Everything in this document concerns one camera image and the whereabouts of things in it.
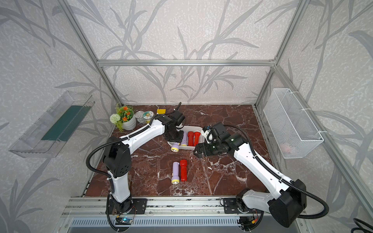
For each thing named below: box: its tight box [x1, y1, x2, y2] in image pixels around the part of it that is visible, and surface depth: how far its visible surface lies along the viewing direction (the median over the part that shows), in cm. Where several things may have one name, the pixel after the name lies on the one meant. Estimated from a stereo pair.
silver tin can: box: [135, 110, 145, 124], surface depth 108 cm
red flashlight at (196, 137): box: [193, 131, 202, 147], surface depth 100 cm
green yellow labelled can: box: [142, 110, 155, 124], surface depth 106 cm
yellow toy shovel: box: [156, 108, 167, 115], surface depth 118 cm
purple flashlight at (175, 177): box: [171, 161, 180, 185], surface depth 84 cm
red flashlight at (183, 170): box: [179, 159, 188, 183], surface depth 86 cm
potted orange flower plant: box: [109, 104, 137, 133], surface depth 97 cm
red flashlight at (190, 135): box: [187, 131, 195, 147], surface depth 100 cm
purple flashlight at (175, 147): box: [170, 142, 180, 153], surface depth 85 cm
